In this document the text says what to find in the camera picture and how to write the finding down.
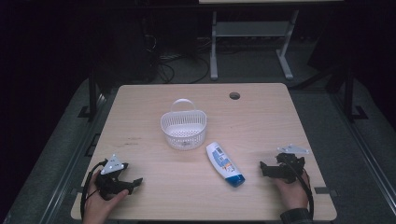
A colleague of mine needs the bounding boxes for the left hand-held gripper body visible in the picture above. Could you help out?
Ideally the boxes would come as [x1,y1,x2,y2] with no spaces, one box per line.
[94,153,133,200]

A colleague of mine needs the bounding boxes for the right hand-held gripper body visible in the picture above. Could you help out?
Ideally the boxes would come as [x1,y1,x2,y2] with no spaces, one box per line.
[276,143,310,184]

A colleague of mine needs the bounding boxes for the white and blue shampoo bottle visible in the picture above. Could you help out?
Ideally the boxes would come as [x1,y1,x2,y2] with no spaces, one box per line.
[205,141,247,189]

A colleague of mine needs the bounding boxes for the white plastic basket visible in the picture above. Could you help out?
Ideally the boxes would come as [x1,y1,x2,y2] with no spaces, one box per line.
[160,98,208,151]

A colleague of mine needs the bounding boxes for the person's right hand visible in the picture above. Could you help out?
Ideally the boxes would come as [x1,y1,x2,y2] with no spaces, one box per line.
[273,170,311,211]

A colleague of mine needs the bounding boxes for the person's left hand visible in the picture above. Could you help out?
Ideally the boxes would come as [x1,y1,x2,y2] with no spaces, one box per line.
[81,169,130,224]

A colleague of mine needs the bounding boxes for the black metal stand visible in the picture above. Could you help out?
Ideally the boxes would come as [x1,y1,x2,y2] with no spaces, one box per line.
[77,68,108,121]
[341,61,370,123]

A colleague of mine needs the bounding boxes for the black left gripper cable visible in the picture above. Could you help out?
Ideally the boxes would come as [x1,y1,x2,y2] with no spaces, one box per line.
[79,159,108,220]

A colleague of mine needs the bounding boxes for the black floor cables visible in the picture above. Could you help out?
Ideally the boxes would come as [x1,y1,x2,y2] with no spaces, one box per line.
[143,34,213,85]

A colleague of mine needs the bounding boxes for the white metal desk frame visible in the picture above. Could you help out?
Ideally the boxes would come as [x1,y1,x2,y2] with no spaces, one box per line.
[198,0,345,82]

